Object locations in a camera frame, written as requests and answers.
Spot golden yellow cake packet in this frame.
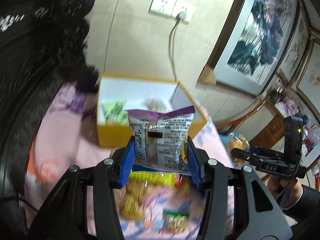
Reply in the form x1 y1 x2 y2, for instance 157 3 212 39
227 132 249 167

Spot green ball biscuit bag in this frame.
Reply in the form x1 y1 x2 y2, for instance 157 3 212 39
159 210 190 234

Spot pink cracker bag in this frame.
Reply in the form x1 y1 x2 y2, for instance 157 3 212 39
119 180 149 221

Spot white purple snack packet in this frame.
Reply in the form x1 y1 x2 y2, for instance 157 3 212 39
127 105 195 174

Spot green snack bag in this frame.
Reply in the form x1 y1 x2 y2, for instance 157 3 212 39
102 99 128 125

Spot yellow rice cracker bar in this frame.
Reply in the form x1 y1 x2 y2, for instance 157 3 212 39
129 171 175 187

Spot person right hand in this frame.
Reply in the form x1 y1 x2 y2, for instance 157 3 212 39
267 175 303 209

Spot wooden armchair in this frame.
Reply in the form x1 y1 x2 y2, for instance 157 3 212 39
214 98 284 141

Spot pink patterned tablecloth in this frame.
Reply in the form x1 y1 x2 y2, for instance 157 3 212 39
23 82 237 240

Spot framed lotus painting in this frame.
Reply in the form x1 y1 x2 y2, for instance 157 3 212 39
199 0 298 96

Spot yellow cardboard box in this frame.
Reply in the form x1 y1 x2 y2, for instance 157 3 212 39
96 73 208 149

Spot white socket with plug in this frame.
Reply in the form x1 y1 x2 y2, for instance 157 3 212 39
171 0 196 24

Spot dark carved wooden furniture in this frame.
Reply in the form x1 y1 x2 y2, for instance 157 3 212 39
1 0 98 235

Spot black cable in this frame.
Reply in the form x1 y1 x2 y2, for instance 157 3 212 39
0 195 41 213

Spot white power cable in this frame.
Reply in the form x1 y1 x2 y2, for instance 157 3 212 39
167 17 183 82

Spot white wall socket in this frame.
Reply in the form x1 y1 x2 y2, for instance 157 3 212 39
149 0 177 17

